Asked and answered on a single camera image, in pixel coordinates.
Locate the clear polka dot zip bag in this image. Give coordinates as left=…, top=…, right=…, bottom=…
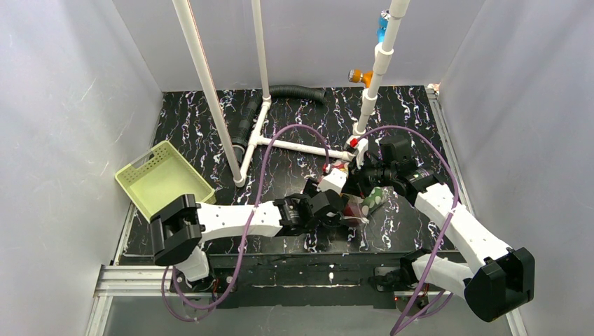
left=324, top=160, right=387, bottom=224

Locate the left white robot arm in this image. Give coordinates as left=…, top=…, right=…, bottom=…
left=150, top=185, right=349, bottom=282

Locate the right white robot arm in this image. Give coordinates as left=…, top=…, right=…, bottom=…
left=343, top=136, right=535, bottom=322

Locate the dark red fake fruit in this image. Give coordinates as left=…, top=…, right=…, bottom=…
left=342, top=206, right=368, bottom=228

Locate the orange clamp knob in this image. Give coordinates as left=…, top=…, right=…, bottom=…
left=348, top=69, right=373, bottom=88

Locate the blue clamp knob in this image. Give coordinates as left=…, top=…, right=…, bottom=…
left=376, top=10, right=391, bottom=43

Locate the light green plastic basket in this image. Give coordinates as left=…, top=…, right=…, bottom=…
left=114, top=141, right=216, bottom=221

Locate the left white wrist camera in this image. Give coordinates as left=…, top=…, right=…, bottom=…
left=317, top=168, right=348, bottom=194

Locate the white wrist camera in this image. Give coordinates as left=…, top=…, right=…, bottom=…
left=349, top=136, right=368, bottom=169
left=317, top=168, right=348, bottom=194

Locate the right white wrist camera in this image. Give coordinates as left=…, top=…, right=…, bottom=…
left=349, top=136, right=368, bottom=169

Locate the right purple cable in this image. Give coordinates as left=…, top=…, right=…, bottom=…
left=354, top=125, right=460, bottom=336

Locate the purple cable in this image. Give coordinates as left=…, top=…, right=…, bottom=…
left=160, top=123, right=331, bottom=323
left=354, top=125, right=460, bottom=336

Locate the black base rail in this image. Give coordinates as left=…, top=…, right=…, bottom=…
left=204, top=251, right=446, bottom=309

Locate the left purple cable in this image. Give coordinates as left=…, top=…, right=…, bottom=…
left=160, top=123, right=331, bottom=323

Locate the black corrugated hose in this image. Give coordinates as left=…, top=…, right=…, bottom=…
left=230, top=85, right=327, bottom=154

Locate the white PVC pipe frame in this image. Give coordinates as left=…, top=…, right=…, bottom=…
left=173, top=1, right=410, bottom=188

